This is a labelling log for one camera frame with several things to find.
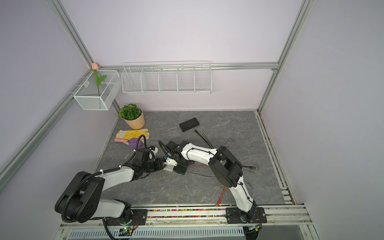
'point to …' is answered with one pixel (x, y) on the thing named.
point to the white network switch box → (168, 167)
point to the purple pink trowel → (132, 142)
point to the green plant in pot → (133, 115)
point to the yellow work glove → (131, 134)
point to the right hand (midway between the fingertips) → (182, 169)
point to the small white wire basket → (87, 95)
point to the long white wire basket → (170, 77)
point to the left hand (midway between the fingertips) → (166, 165)
